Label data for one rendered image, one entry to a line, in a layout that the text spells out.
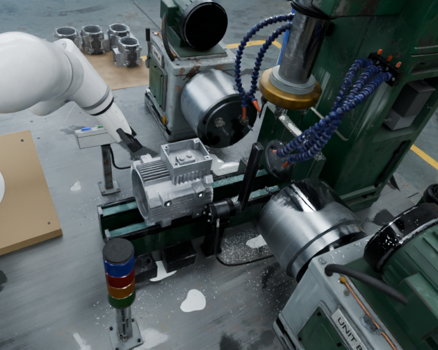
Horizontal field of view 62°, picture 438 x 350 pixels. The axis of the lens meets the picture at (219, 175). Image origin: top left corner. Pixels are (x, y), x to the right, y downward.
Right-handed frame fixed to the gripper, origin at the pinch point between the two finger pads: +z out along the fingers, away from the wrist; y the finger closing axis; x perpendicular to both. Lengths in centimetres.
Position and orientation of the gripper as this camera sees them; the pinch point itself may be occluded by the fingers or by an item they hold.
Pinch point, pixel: (131, 139)
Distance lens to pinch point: 104.5
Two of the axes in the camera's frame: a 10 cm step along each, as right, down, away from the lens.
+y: 4.4, 6.8, -5.9
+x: 8.4, -5.4, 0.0
